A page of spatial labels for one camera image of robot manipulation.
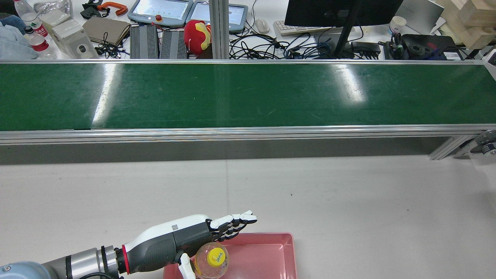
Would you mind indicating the light blue cloth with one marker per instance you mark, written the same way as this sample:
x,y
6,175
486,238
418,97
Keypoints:
x,y
13,42

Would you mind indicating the clear plastic bag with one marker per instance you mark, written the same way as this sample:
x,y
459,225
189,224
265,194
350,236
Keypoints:
x,y
54,6

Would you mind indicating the clear water bottle green label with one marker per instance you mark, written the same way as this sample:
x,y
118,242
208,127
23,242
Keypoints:
x,y
27,13

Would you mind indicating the pink plastic tray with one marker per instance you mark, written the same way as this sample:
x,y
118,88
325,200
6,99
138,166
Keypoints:
x,y
263,259

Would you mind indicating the aluminium profile post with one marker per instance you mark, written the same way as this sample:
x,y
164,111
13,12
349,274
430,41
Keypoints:
x,y
219,27

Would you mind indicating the yellow cap orange juice bottle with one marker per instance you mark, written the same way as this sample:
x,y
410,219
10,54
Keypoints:
x,y
211,261

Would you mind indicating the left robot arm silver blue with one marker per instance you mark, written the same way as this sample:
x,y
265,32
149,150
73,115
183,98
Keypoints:
x,y
83,261

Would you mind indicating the white paper cup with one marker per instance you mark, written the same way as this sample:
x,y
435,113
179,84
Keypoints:
x,y
397,25

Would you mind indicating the white computer mouse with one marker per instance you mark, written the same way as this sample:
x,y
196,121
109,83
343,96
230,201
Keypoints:
x,y
262,25

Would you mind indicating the brown cardboard folder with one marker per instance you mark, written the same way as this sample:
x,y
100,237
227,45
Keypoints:
x,y
106,29

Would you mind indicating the clear water bottle red label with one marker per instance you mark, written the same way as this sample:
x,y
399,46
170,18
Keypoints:
x,y
38,42

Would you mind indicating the black ribbed metal box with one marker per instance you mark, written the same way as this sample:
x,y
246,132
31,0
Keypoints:
x,y
173,44
144,42

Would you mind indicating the black monitor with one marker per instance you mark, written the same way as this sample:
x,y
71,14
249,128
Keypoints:
x,y
341,11

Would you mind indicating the white keyboard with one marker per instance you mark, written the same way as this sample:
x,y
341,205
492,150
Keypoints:
x,y
294,29

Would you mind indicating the red yellow plush toy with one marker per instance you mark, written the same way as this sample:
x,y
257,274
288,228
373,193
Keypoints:
x,y
195,37

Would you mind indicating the grey teach pendant red button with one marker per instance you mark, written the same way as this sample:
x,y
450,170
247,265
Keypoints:
x,y
161,11

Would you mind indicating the aluminium conveyor leg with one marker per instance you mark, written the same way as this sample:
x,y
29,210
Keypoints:
x,y
449,147

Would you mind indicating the light wooden blocks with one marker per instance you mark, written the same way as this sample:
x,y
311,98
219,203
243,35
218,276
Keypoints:
x,y
472,19

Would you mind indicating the white box with round hole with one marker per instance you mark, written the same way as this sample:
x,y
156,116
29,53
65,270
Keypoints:
x,y
75,40

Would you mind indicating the left robot hand grey white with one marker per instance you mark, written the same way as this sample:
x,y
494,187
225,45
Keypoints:
x,y
166,244

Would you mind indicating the black equipment case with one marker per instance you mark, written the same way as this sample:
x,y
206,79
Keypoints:
x,y
426,46

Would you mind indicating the black monitor stand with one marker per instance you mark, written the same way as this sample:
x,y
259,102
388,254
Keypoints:
x,y
347,35

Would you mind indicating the green conveyor belt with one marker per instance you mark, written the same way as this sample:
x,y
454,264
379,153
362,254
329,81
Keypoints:
x,y
248,97
232,134

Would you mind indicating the small flat white box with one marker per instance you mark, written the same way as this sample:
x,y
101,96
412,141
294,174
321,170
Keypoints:
x,y
55,17

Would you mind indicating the orange clamp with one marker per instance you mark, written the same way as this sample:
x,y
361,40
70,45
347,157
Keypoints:
x,y
114,6

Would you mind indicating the metal conveyor roller mount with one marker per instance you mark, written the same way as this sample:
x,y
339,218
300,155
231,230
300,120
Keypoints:
x,y
486,143

